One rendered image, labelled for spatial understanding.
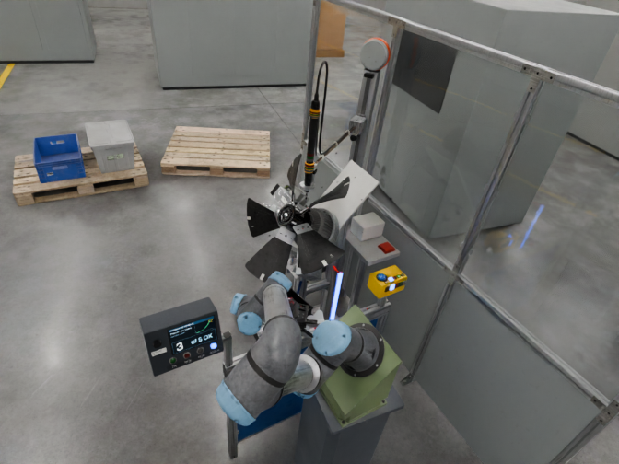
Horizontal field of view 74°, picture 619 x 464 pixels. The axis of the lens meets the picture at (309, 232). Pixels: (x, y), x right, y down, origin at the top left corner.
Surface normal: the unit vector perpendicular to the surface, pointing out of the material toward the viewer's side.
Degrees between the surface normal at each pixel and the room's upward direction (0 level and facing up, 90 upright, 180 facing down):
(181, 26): 90
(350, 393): 44
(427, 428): 0
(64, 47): 90
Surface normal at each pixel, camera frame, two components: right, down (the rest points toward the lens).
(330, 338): -0.46, -0.50
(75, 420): 0.09, -0.80
